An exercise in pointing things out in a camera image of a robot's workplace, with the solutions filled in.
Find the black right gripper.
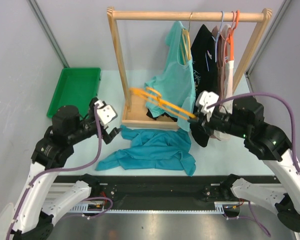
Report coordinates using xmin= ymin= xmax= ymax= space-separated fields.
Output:
xmin=187 ymin=106 xmax=250 ymax=139

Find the teal blue t shirt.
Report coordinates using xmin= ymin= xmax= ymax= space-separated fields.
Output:
xmin=95 ymin=125 xmax=196 ymax=177

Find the yellow plastic hanger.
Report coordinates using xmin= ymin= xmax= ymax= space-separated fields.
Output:
xmin=129 ymin=86 xmax=197 ymax=121

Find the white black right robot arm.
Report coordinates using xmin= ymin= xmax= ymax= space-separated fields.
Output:
xmin=190 ymin=91 xmax=300 ymax=233

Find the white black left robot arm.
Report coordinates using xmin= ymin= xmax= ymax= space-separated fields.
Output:
xmin=5 ymin=97 xmax=121 ymax=240

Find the mint green t shirt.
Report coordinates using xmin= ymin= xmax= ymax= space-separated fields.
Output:
xmin=143 ymin=20 xmax=197 ymax=132

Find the black t shirt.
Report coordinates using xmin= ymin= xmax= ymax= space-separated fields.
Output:
xmin=146 ymin=23 xmax=219 ymax=148

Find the light blue plastic hanger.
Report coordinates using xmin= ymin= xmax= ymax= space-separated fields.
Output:
xmin=212 ymin=10 xmax=225 ymax=63

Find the wooden hanger metal hook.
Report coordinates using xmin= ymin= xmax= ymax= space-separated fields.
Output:
xmin=180 ymin=12 xmax=193 ymax=65

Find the pink plastic hanger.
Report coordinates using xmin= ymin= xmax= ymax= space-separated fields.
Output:
xmin=220 ymin=11 xmax=238 ymax=59

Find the orange plastic hanger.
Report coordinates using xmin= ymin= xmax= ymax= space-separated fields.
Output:
xmin=227 ymin=10 xmax=240 ymax=61

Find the wooden clothes rack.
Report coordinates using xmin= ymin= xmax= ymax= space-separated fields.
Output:
xmin=106 ymin=6 xmax=273 ymax=130

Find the green plastic tray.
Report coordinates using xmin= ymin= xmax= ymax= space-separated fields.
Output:
xmin=46 ymin=67 xmax=101 ymax=118

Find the white garment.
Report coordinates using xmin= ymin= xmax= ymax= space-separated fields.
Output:
xmin=213 ymin=47 xmax=234 ymax=141

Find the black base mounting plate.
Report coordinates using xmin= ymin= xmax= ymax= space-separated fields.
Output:
xmin=52 ymin=174 xmax=283 ymax=217

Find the pink beige garment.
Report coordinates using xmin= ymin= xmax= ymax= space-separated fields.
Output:
xmin=212 ymin=24 xmax=227 ymax=100

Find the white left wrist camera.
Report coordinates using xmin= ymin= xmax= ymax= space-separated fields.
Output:
xmin=94 ymin=100 xmax=118 ymax=127

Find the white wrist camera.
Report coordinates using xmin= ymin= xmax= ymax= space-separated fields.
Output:
xmin=94 ymin=100 xmax=118 ymax=127
xmin=195 ymin=90 xmax=219 ymax=115

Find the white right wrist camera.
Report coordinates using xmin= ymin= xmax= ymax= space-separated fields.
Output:
xmin=195 ymin=90 xmax=219 ymax=115

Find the white slotted cable duct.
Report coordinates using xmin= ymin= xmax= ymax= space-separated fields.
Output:
xmin=68 ymin=201 xmax=225 ymax=215

